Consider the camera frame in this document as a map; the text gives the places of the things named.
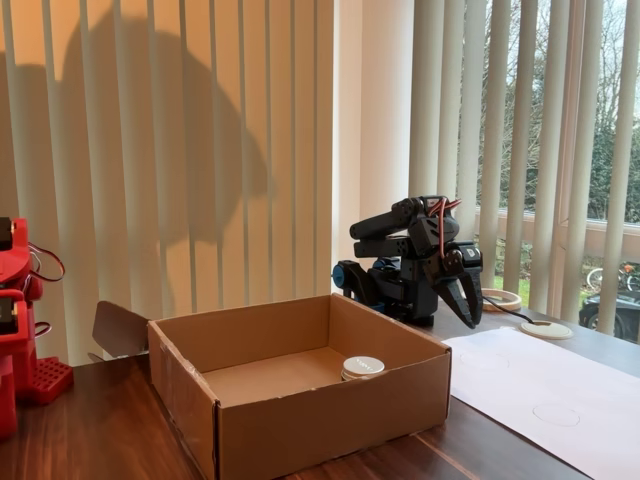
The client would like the small jar with silver lid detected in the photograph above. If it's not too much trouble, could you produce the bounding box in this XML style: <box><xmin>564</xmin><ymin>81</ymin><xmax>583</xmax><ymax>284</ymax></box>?
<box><xmin>341</xmin><ymin>355</ymin><xmax>386</xmax><ymax>382</ymax></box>

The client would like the red leader robot arm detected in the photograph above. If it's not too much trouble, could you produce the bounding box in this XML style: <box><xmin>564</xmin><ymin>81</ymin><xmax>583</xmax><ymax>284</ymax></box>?
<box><xmin>0</xmin><ymin>217</ymin><xmax>66</xmax><ymax>441</ymax></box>

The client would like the open brown cardboard box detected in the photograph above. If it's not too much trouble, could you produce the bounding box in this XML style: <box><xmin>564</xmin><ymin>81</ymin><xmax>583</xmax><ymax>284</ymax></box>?
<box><xmin>87</xmin><ymin>293</ymin><xmax>453</xmax><ymax>480</ymax></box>

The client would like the masking tape roll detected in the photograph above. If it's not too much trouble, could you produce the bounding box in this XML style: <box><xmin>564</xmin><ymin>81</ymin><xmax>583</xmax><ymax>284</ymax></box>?
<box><xmin>479</xmin><ymin>288</ymin><xmax>523</xmax><ymax>314</ymax></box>

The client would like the white round desk grommet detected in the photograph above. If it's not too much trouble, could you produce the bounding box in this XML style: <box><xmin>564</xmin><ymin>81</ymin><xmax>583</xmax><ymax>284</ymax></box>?
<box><xmin>519</xmin><ymin>319</ymin><xmax>575</xmax><ymax>341</ymax></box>

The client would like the black blue table clamp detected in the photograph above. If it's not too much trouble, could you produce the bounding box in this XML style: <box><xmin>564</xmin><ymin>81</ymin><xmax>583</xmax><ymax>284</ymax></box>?
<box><xmin>332</xmin><ymin>259</ymin><xmax>386</xmax><ymax>314</ymax></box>

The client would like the dark parked car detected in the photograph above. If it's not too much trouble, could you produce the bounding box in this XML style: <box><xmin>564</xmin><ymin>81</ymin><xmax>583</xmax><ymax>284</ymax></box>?
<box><xmin>579</xmin><ymin>292</ymin><xmax>640</xmax><ymax>344</ymax></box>

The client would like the white paper sheet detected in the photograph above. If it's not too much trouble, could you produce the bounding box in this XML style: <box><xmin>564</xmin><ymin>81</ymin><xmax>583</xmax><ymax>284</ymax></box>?
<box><xmin>442</xmin><ymin>327</ymin><xmax>640</xmax><ymax>480</ymax></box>

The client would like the parked bicycle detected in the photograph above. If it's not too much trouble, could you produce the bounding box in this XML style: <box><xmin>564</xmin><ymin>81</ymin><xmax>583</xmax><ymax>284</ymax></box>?
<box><xmin>582</xmin><ymin>263</ymin><xmax>640</xmax><ymax>294</ymax></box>

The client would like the white vertical blind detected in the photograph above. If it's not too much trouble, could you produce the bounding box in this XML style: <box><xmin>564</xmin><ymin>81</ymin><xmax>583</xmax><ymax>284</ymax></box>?
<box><xmin>0</xmin><ymin>0</ymin><xmax>334</xmax><ymax>366</ymax></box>
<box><xmin>409</xmin><ymin>0</ymin><xmax>640</xmax><ymax>336</ymax></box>

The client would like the red perforated base block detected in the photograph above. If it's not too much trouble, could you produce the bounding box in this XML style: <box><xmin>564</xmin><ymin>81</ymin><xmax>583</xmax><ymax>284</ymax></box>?
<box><xmin>19</xmin><ymin>355</ymin><xmax>75</xmax><ymax>405</ymax></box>

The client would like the thin black cable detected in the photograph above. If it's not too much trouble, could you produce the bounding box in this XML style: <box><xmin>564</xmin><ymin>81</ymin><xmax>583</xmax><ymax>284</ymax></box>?
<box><xmin>482</xmin><ymin>297</ymin><xmax>536</xmax><ymax>325</ymax></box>

